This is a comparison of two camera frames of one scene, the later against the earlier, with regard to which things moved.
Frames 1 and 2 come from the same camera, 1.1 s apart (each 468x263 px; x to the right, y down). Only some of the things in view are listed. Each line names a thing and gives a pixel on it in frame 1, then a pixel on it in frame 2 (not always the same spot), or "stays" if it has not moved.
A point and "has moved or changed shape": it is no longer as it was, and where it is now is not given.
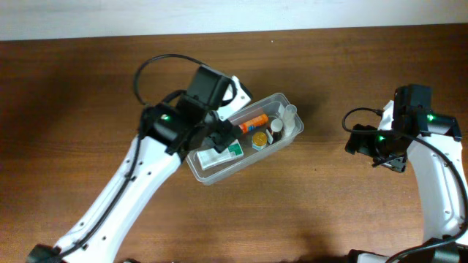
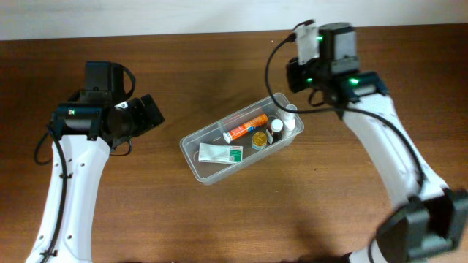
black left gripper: (222, 132) -> (153, 114)
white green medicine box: (211, 158) has moved or changed shape
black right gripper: (393, 163) -> (297, 77)
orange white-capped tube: (259, 121) stays
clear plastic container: (268, 126) stays
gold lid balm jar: (259, 141) stays
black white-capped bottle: (276, 126) stays
